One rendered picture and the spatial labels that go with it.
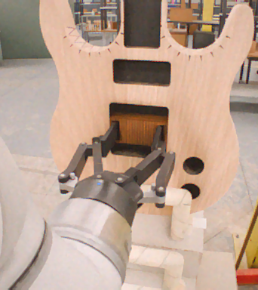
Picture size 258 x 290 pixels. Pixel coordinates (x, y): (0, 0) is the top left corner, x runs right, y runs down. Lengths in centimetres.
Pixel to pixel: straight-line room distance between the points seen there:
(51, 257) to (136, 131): 35
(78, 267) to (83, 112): 35
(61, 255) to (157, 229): 43
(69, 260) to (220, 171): 38
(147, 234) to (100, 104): 27
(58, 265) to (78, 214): 9
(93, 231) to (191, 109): 28
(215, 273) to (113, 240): 54
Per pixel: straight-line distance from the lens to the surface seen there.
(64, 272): 18
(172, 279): 54
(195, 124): 47
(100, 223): 25
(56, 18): 48
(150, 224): 60
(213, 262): 78
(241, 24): 44
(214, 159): 50
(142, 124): 48
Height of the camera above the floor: 152
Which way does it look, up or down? 28 degrees down
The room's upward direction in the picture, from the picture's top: straight up
